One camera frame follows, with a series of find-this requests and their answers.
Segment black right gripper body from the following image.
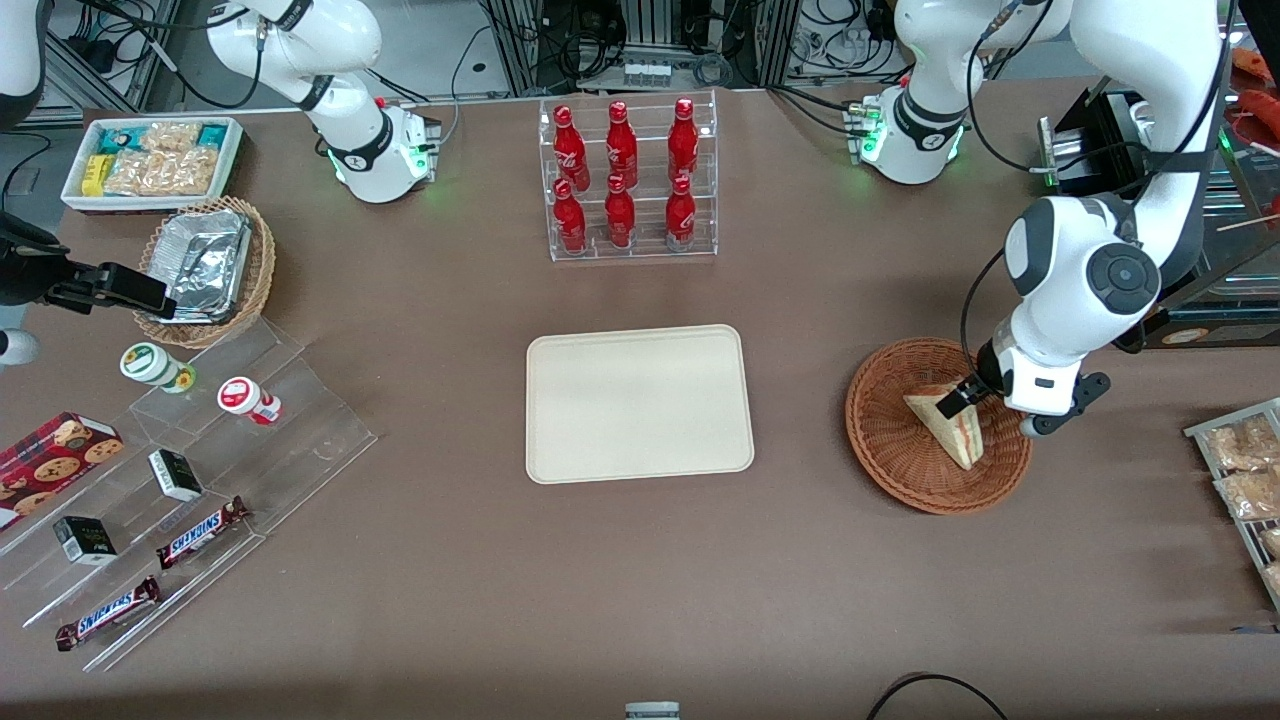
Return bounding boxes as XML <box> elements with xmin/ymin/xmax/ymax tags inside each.
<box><xmin>0</xmin><ymin>215</ymin><xmax>77</xmax><ymax>307</ymax></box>

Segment triangular sandwich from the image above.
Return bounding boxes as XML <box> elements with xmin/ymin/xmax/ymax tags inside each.
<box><xmin>903</xmin><ymin>385</ymin><xmax>986</xmax><ymax>471</ymax></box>

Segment aluminium foil tray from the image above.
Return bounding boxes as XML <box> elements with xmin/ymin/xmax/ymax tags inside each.
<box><xmin>145</xmin><ymin>208</ymin><xmax>253</xmax><ymax>324</ymax></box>

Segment brown round wicker basket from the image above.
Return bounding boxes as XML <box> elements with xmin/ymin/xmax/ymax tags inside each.
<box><xmin>845</xmin><ymin>337</ymin><xmax>1033</xmax><ymax>516</ymax></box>

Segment light tan wicker basket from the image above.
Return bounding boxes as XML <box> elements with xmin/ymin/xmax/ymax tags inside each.
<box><xmin>133</xmin><ymin>195</ymin><xmax>277</xmax><ymax>349</ymax></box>

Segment beige plastic tray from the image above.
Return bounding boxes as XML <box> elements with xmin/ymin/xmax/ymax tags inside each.
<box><xmin>525</xmin><ymin>323</ymin><xmax>756</xmax><ymax>486</ymax></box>

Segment green lid yogurt cup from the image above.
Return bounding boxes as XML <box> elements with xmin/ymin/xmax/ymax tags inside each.
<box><xmin>120</xmin><ymin>342</ymin><xmax>197</xmax><ymax>394</ymax></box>

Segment white rectangular snack bin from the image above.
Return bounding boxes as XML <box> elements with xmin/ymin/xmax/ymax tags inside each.
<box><xmin>60</xmin><ymin>116</ymin><xmax>245</xmax><ymax>214</ymax></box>

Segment large clear nut bag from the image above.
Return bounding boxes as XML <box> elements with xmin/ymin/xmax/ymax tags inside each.
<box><xmin>105</xmin><ymin>148</ymin><xmax>218</xmax><ymax>197</ymax></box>

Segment red lid yogurt cup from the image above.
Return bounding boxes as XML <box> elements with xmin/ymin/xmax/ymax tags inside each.
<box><xmin>217</xmin><ymin>376</ymin><xmax>283</xmax><ymax>426</ymax></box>

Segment small clear nut bag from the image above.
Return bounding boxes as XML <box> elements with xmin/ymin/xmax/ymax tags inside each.
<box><xmin>140</xmin><ymin>122</ymin><xmax>203</xmax><ymax>154</ymax></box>

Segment small black carton box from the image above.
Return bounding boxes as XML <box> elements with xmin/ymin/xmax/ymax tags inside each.
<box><xmin>53</xmin><ymin>516</ymin><xmax>118</xmax><ymax>566</ymax></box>
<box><xmin>148</xmin><ymin>449</ymin><xmax>204</xmax><ymax>502</ymax></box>

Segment red tartan cookie box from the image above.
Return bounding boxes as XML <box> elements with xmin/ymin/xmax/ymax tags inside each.
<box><xmin>0</xmin><ymin>411</ymin><xmax>126</xmax><ymax>531</ymax></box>

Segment clear acrylic stepped display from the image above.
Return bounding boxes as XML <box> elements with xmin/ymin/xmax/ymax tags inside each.
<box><xmin>0</xmin><ymin>315</ymin><xmax>379</xmax><ymax>673</ymax></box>

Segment black box device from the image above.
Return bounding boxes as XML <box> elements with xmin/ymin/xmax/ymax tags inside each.
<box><xmin>1038</xmin><ymin>90</ymin><xmax>1153</xmax><ymax>197</ymax></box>

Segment Snickers chocolate bar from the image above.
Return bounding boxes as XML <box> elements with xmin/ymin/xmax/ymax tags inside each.
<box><xmin>155</xmin><ymin>496</ymin><xmax>251</xmax><ymax>571</ymax></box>
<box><xmin>55</xmin><ymin>576</ymin><xmax>163</xmax><ymax>652</ymax></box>

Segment red cola bottle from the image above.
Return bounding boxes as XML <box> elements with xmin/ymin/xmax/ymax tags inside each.
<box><xmin>605</xmin><ymin>100</ymin><xmax>639</xmax><ymax>189</ymax></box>
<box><xmin>552</xmin><ymin>178</ymin><xmax>588</xmax><ymax>254</ymax></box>
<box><xmin>604</xmin><ymin>173</ymin><xmax>637</xmax><ymax>249</ymax></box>
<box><xmin>553</xmin><ymin>105</ymin><xmax>591</xmax><ymax>192</ymax></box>
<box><xmin>665</xmin><ymin>175</ymin><xmax>697</xmax><ymax>251</ymax></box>
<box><xmin>667</xmin><ymin>97</ymin><xmax>700</xmax><ymax>184</ymax></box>

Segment clear acrylic bottle rack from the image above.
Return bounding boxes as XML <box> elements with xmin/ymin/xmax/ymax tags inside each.
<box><xmin>538</xmin><ymin>88</ymin><xmax>719</xmax><ymax>264</ymax></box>

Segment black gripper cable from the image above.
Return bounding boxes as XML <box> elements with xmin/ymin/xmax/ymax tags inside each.
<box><xmin>960</xmin><ymin>245</ymin><xmax>1009</xmax><ymax>386</ymax></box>

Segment grey wire snack rack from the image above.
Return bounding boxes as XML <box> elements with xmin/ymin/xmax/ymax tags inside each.
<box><xmin>1184</xmin><ymin>398</ymin><xmax>1280</xmax><ymax>613</ymax></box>

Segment black cable loop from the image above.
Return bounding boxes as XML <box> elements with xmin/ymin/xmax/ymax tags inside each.
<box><xmin>865</xmin><ymin>672</ymin><xmax>1011</xmax><ymax>720</ymax></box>

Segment aluminium frame rack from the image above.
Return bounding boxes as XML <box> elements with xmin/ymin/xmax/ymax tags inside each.
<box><xmin>478</xmin><ymin>0</ymin><xmax>801</xmax><ymax>97</ymax></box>

